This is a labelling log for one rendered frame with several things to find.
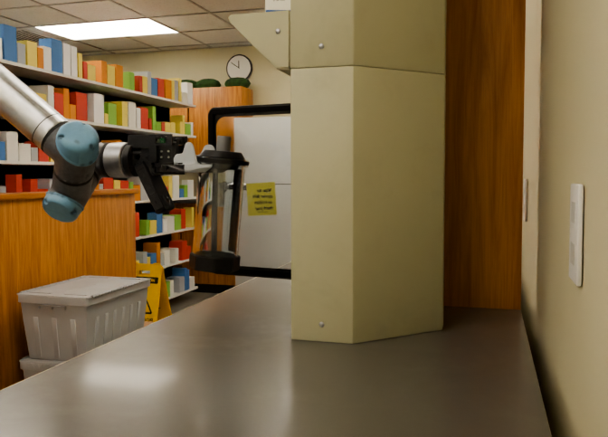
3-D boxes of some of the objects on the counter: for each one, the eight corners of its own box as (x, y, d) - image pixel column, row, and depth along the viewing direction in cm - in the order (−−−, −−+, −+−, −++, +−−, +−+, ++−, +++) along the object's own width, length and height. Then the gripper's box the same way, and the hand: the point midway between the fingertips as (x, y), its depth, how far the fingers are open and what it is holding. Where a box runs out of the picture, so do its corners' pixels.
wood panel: (519, 307, 140) (530, -364, 132) (520, 309, 137) (531, -376, 129) (304, 296, 153) (303, -314, 146) (300, 298, 150) (299, -323, 143)
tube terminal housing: (448, 309, 136) (451, -59, 132) (436, 350, 105) (440, -131, 101) (333, 304, 143) (334, -47, 139) (290, 339, 112) (289, -111, 108)
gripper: (109, 133, 127) (206, 131, 121) (149, 137, 142) (237, 137, 136) (109, 176, 127) (206, 176, 122) (149, 176, 142) (237, 176, 137)
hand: (218, 169), depth 129 cm, fingers closed on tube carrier, 9 cm apart
